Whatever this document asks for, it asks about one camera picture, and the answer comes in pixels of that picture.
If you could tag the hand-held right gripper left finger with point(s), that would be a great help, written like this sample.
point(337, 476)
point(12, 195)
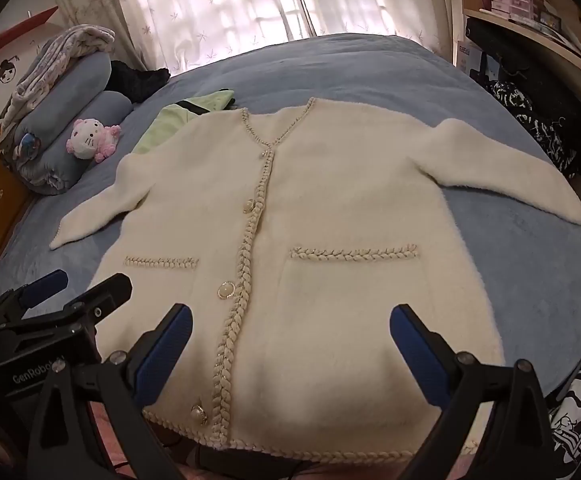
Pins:
point(165, 355)

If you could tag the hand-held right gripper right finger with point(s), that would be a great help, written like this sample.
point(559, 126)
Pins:
point(418, 355)

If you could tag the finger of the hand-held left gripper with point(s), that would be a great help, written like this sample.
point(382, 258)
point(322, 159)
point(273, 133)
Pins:
point(113, 290)
point(45, 287)

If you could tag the cream fluffy cardigan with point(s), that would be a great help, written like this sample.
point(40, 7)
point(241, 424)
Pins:
point(320, 210)

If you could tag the rolled blue blanket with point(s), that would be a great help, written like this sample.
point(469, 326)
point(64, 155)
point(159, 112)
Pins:
point(65, 165)

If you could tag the white pink plush cat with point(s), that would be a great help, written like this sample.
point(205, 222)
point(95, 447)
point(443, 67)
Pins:
point(88, 140)

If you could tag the person's black white printed clothing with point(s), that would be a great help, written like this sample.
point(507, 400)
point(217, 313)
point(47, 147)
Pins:
point(580, 400)

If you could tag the light green folded garment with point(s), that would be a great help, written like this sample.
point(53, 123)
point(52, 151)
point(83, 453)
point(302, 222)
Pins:
point(170, 125)

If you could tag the black fluffy cloth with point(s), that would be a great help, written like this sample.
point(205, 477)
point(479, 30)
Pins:
point(135, 80)

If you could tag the patterned folded blanket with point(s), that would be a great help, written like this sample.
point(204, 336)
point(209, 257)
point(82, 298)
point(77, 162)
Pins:
point(65, 45)

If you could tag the black white patterned garment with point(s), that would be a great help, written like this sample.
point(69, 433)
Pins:
point(535, 125)

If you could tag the blue bed blanket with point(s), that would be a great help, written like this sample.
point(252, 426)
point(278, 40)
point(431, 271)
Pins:
point(370, 70)

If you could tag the white printed box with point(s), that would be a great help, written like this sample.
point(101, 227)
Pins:
point(467, 57)

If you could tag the wooden shelf desk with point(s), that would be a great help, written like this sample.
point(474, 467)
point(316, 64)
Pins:
point(545, 45)

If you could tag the stack of pink boxes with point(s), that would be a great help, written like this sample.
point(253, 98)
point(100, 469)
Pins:
point(512, 2)

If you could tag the cartoon face wall sticker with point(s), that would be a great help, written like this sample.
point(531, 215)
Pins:
point(6, 71)

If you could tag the red wall shelf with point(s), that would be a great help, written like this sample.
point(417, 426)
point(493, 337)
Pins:
point(15, 35)

